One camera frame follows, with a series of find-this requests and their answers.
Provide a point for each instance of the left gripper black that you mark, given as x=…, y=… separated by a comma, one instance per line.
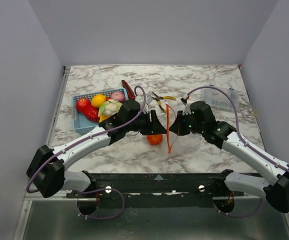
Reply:
x=158, y=128

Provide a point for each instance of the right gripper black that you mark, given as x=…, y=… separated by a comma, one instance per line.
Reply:
x=180, y=124

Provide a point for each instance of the clear zip bag orange zipper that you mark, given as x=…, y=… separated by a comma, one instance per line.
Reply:
x=169, y=125

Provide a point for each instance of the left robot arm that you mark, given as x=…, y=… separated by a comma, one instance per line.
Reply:
x=49, y=168

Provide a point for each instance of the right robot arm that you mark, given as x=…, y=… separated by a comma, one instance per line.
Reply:
x=273, y=182

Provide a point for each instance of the red black utility knife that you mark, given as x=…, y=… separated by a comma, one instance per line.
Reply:
x=130, y=92

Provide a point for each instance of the clear plastic parts box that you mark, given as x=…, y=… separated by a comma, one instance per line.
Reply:
x=218, y=100

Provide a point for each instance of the purple onion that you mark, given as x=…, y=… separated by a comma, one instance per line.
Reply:
x=118, y=96

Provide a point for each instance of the white green cauliflower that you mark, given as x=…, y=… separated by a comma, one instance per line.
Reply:
x=109, y=108

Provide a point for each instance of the yellow bell pepper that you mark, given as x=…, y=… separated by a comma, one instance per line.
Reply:
x=103, y=118

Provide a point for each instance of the yellow orange fruit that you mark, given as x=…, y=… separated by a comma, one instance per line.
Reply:
x=98, y=100

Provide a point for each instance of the red bell pepper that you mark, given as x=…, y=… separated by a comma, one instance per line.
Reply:
x=91, y=113

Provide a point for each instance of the blue plastic basket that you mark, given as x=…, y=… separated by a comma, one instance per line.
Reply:
x=79, y=122

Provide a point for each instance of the red apple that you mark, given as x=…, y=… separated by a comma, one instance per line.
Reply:
x=82, y=104

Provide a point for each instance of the yellow handled pliers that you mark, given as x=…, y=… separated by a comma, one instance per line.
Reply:
x=159, y=98

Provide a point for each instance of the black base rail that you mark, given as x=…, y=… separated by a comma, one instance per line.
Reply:
x=154, y=190

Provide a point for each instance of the aluminium frame rail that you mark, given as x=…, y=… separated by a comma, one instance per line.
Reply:
x=29, y=198

